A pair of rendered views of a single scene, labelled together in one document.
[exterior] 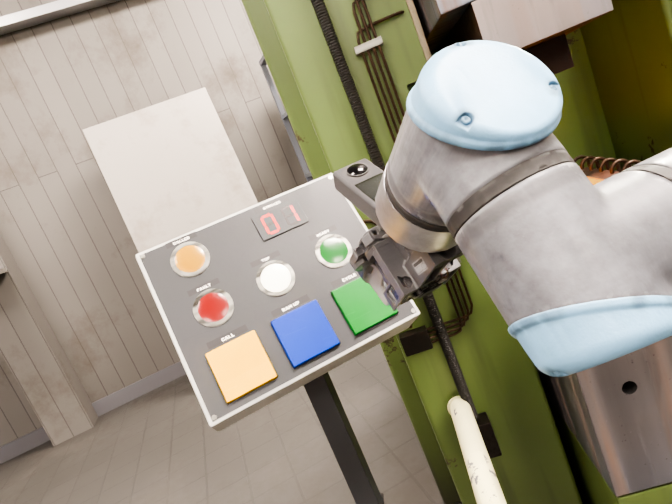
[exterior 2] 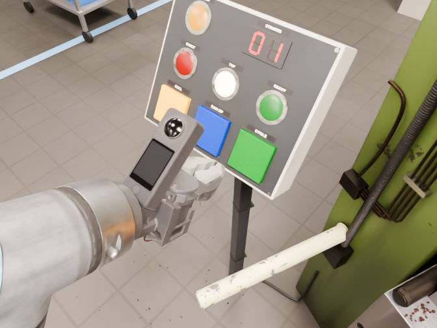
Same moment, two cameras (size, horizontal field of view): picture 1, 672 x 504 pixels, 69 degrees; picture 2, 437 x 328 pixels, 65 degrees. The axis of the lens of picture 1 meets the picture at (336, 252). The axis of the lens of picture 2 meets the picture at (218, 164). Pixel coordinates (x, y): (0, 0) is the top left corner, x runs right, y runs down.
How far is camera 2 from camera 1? 0.59 m
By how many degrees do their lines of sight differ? 61
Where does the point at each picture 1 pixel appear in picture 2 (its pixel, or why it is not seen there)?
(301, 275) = (238, 99)
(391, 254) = not seen: hidden behind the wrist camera
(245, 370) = not seen: hidden behind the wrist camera
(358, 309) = (241, 155)
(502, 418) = (358, 264)
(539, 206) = not seen: outside the picture
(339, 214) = (305, 88)
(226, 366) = (164, 101)
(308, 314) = (216, 125)
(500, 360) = (385, 254)
